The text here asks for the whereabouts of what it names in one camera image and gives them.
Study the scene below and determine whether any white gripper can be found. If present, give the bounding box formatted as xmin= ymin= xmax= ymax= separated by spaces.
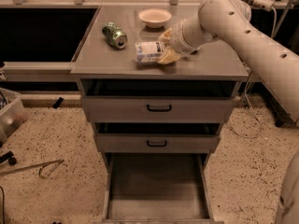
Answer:
xmin=158 ymin=17 xmax=201 ymax=64

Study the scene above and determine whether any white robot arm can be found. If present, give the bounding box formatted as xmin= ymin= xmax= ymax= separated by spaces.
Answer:
xmin=159 ymin=0 xmax=299 ymax=122

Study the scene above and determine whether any grey drawer cabinet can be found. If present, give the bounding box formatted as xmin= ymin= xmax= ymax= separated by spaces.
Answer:
xmin=70 ymin=5 xmax=249 ymax=224

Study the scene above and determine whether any top drawer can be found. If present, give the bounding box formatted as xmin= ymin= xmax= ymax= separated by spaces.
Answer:
xmin=81 ymin=78 xmax=236 ymax=123

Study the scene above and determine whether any drawer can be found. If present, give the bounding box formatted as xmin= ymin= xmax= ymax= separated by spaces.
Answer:
xmin=102 ymin=153 xmax=224 ymax=224
xmin=81 ymin=78 xmax=236 ymax=123
xmin=93 ymin=123 xmax=220 ymax=153

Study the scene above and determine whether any middle drawer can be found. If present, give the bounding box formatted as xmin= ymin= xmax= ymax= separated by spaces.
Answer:
xmin=93 ymin=123 xmax=220 ymax=153

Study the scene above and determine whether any bottom drawer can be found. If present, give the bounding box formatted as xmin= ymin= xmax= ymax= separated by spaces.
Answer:
xmin=102 ymin=153 xmax=224 ymax=224

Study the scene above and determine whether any white bowl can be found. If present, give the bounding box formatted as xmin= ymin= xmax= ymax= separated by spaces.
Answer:
xmin=138 ymin=8 xmax=172 ymax=28

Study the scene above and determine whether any green soda can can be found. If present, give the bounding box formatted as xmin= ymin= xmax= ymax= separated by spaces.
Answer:
xmin=102 ymin=22 xmax=128 ymax=49

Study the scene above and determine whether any black small floor object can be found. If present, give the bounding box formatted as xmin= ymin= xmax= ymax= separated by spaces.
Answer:
xmin=52 ymin=97 xmax=64 ymax=109

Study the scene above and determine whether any clear plastic bin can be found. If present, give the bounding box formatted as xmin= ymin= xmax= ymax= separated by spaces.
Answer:
xmin=0 ymin=88 xmax=28 ymax=145

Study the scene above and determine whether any metal rod on floor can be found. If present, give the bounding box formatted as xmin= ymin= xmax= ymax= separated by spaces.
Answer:
xmin=0 ymin=160 xmax=64 ymax=177

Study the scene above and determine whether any black tool on floor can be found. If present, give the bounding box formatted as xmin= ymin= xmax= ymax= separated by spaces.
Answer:
xmin=0 ymin=151 xmax=17 ymax=165

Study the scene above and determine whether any white cable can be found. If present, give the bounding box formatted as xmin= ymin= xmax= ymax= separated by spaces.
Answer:
xmin=229 ymin=7 xmax=278 ymax=140

